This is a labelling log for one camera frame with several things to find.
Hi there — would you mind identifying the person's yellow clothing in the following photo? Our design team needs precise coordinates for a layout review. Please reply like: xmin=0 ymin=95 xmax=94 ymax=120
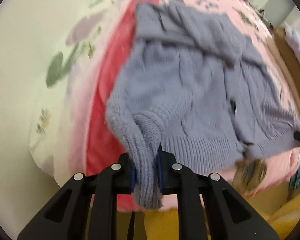
xmin=142 ymin=185 xmax=300 ymax=240

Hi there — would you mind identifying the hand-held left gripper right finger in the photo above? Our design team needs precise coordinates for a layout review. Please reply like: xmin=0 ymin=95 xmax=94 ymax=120
xmin=156 ymin=145 xmax=280 ymax=240

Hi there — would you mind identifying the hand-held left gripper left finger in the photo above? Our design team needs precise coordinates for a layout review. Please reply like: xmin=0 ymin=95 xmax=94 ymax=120
xmin=17 ymin=152 xmax=137 ymax=240

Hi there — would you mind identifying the pink printed blanket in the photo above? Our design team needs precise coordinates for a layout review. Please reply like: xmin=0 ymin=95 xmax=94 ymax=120
xmin=85 ymin=0 xmax=300 ymax=213

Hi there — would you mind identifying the grey furniture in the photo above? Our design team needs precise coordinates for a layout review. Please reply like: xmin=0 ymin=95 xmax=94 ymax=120
xmin=247 ymin=0 xmax=299 ymax=28

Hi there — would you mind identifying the white cloth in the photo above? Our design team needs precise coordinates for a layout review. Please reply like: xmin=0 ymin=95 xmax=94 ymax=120
xmin=284 ymin=22 xmax=300 ymax=67

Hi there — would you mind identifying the white floral bedsheet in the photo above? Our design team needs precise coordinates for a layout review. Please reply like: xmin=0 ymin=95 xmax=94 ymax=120
xmin=0 ymin=0 xmax=143 ymax=188

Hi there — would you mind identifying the lavender knitted sweater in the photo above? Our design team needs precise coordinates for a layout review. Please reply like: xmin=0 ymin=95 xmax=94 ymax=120
xmin=106 ymin=0 xmax=300 ymax=209

